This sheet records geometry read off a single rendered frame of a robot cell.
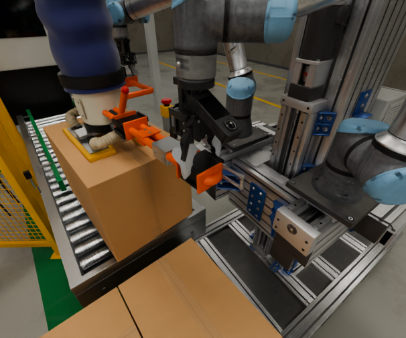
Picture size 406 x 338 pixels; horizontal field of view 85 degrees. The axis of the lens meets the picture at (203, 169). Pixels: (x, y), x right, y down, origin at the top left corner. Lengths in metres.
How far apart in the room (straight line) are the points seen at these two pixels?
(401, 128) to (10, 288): 2.16
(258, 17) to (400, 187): 0.43
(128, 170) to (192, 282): 0.58
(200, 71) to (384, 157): 0.42
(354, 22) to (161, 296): 1.17
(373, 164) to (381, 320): 1.42
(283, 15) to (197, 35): 0.13
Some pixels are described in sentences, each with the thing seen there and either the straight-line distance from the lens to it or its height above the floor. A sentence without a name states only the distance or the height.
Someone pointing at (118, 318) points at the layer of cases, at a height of 0.54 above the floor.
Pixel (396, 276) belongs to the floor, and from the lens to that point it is 2.18.
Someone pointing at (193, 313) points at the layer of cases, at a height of 0.54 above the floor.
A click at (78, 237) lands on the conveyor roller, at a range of 1.37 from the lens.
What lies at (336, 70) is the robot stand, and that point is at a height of 1.35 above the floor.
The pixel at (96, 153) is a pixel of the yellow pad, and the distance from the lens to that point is 0.89.
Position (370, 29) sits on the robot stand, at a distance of 0.87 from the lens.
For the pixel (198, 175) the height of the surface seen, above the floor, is 1.22.
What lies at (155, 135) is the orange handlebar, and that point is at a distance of 0.68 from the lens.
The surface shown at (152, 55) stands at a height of 0.93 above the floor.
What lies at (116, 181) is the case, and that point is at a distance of 0.78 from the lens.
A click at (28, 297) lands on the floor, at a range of 2.00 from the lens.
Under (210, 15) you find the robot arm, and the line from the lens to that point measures 0.40.
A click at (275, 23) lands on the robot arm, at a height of 1.49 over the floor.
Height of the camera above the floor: 1.51
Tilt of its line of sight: 36 degrees down
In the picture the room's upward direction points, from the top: straight up
